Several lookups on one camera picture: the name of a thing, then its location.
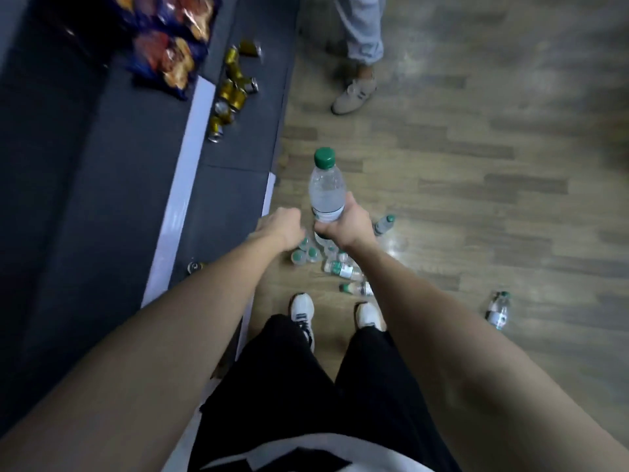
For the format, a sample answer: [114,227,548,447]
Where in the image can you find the person's right hand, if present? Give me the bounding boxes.
[314,191,377,251]

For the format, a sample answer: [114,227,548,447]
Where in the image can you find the person's left hand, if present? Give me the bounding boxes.
[248,206,307,254]

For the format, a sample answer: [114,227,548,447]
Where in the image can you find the water bottles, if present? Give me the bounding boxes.
[290,213,396,298]

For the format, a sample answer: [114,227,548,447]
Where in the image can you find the dark grey metal shelf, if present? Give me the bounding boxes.
[0,0,301,472]

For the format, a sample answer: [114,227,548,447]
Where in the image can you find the person's right forearm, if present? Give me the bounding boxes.
[353,240,629,472]

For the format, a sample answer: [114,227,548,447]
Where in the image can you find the person's left forearm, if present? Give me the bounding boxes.
[0,235,291,472]

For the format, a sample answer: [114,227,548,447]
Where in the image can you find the person's white left shoe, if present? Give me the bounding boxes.
[288,293,315,353]

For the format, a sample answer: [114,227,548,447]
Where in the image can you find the person's white shoe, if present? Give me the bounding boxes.
[354,302,388,334]
[288,293,315,353]

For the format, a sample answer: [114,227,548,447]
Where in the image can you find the person's white right shoe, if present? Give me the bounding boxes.
[354,302,388,334]

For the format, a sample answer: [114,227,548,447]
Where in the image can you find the person's black shorts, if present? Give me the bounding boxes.
[189,314,463,472]

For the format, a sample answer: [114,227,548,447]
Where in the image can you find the person's white shirt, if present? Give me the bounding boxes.
[201,432,436,472]

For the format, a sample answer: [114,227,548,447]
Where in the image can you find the beige floor shoe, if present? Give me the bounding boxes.
[330,75,378,117]

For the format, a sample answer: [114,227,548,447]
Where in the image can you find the scattered gold drink cans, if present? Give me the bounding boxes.
[206,39,262,144]

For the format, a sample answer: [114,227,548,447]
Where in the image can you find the pile of blue orange snack packets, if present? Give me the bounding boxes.
[111,0,222,102]

